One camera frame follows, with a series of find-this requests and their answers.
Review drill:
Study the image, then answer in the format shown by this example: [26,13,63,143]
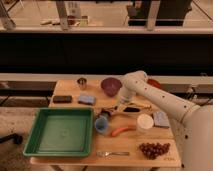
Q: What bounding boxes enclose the grey blue cloth pad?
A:
[153,111,170,128]

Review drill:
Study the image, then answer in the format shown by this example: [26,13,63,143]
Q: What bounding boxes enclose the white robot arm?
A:
[117,71,213,171]

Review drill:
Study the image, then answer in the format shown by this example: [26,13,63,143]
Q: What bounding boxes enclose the gold metal tongs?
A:
[119,103,152,115]

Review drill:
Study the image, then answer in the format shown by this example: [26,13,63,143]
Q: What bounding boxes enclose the green plastic tray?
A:
[23,108,94,157]

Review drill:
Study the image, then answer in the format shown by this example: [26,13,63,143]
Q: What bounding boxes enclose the blue plastic cup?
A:
[94,117,108,134]

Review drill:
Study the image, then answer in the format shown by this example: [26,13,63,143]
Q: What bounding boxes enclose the black object on floor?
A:
[0,133,23,145]

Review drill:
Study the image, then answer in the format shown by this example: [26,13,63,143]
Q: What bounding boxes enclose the small metal cup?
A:
[77,77,87,90]

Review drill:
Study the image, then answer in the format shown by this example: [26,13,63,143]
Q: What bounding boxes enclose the silver fork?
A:
[96,151,130,157]

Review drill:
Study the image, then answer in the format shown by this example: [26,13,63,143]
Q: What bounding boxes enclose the red bowl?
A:
[147,79,161,89]

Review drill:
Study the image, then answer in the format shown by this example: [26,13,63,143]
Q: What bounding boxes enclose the blue sponge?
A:
[78,94,96,105]

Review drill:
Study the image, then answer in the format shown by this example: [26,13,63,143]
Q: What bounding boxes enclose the bunch of dark grapes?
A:
[139,143,170,160]

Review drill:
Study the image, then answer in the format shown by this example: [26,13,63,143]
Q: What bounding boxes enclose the orange carrot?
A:
[111,125,136,137]

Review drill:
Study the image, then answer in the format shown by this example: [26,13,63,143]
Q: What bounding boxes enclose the black rectangular block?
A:
[53,96,72,103]

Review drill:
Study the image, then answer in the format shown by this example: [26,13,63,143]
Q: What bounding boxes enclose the purple bowl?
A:
[101,77,122,97]

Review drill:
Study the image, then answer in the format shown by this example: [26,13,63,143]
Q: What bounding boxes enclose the wooden board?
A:
[30,80,181,168]

